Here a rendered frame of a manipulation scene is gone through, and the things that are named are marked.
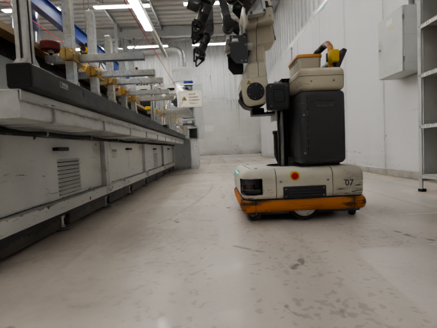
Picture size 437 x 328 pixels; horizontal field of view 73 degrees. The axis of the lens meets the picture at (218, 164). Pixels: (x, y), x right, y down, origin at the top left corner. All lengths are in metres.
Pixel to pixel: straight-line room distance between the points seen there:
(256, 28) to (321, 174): 0.93
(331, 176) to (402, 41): 2.01
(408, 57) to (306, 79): 1.83
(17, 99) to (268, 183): 1.14
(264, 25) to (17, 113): 1.37
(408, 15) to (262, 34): 1.89
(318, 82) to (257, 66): 0.36
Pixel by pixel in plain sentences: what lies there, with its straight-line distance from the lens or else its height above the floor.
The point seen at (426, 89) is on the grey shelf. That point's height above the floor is 0.78.
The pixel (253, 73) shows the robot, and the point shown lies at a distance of 1.80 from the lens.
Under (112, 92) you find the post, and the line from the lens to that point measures 1.92.
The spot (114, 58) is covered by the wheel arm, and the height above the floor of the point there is 0.82.
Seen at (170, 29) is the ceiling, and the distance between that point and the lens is 12.14.
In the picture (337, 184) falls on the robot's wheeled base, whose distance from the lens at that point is 1.68.
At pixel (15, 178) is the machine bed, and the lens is 1.50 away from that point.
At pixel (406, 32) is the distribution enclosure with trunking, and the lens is 3.45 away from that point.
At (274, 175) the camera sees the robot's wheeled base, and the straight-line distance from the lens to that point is 1.58.
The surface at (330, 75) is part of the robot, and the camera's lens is 1.74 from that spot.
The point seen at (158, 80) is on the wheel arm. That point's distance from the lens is 1.91.
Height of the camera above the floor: 0.40
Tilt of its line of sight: 3 degrees down
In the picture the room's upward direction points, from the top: 3 degrees counter-clockwise
